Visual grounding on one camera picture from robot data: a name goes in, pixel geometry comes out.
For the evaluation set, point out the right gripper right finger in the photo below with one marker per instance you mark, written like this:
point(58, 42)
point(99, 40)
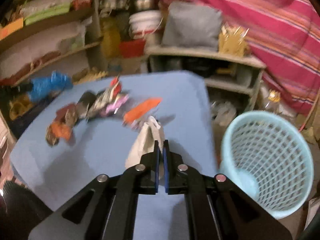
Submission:
point(216, 207)

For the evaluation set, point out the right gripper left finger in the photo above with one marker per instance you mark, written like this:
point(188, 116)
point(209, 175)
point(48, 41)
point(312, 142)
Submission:
point(106, 207)

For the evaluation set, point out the white paper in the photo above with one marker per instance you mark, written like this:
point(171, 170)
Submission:
point(150, 132)

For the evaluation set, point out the black ridged plastic wrapper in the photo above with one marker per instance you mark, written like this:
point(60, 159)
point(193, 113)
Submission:
point(84, 104)

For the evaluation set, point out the light blue mesh trash basket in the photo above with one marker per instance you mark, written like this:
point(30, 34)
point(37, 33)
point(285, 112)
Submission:
point(267, 157)

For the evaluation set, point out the orange crumpled wrapper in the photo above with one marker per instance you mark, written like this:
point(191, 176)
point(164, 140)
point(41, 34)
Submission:
point(59, 130)

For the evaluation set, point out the pink foil wrapper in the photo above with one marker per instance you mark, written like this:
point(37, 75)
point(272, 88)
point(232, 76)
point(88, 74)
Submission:
point(113, 107)

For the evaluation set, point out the silver red snack wrapper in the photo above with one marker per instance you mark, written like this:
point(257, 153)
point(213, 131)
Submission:
point(105, 98)

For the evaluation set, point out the orange snack wrapper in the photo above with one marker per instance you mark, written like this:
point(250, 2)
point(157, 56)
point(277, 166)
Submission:
point(140, 110)

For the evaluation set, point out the low wooden shelf unit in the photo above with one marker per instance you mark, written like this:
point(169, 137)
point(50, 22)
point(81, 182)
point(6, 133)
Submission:
point(228, 78)

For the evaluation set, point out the yellow egg tray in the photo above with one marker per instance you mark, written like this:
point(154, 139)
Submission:
point(88, 75)

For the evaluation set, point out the blue plastic bag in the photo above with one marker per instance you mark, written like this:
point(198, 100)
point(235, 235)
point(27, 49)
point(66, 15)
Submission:
point(43, 86)

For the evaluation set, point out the red plastic tub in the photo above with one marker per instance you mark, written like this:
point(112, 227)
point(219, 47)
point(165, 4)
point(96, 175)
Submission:
point(132, 48)

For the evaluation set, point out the yellow woven basket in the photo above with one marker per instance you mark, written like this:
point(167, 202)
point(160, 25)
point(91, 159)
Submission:
point(232, 41)

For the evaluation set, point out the grey fabric bag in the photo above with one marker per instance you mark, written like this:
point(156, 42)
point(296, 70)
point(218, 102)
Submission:
point(191, 25)

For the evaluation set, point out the white red plastic bucket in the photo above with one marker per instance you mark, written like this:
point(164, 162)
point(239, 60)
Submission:
point(145, 23)

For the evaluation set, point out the pink striped blanket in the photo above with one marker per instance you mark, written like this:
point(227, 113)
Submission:
point(284, 34)

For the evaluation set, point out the steel cooking pot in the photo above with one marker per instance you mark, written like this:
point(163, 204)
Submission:
point(143, 5)

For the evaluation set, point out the tall wall shelf unit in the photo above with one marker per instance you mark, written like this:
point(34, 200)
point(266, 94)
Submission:
point(42, 36)

